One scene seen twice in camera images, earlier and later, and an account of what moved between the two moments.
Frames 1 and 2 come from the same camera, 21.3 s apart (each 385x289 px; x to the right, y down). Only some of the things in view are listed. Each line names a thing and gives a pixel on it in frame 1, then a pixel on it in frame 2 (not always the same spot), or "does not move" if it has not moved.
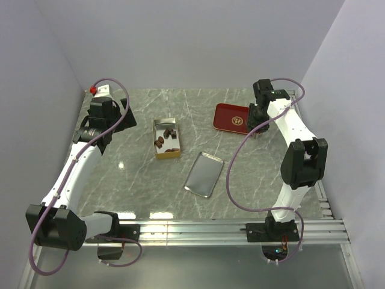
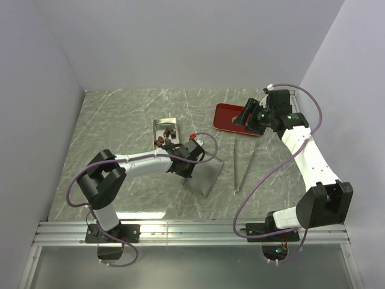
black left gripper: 128,121 -> 187,173
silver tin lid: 204,174 does not move
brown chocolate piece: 158,144 does not move
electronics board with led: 278,252 does not move
